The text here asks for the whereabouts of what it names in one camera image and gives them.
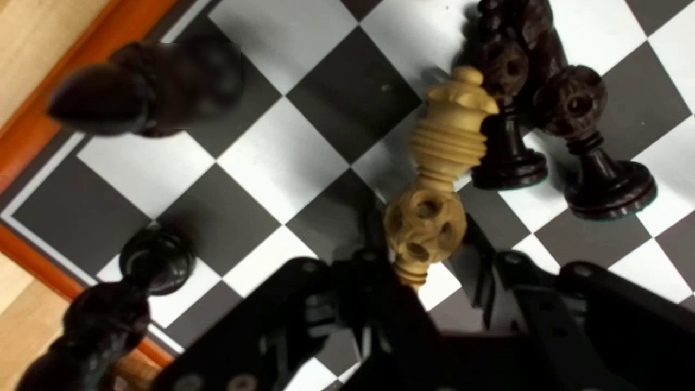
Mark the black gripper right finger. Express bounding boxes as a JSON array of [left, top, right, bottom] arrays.
[[462, 253, 695, 391]]

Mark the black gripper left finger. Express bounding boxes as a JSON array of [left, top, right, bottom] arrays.
[[152, 253, 444, 391]]

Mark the white king chess piece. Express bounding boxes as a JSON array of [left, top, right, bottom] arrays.
[[382, 66, 500, 290]]

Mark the dark pawn chess piece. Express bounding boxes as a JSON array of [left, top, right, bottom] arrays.
[[535, 66, 658, 219], [464, 0, 565, 190]]

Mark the black bishop chess piece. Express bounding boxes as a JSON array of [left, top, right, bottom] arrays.
[[16, 227, 196, 391]]

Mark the black king chess piece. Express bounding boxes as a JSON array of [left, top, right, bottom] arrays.
[[49, 40, 241, 139]]

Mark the wooden framed chessboard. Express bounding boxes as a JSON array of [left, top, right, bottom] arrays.
[[0, 0, 695, 391]]

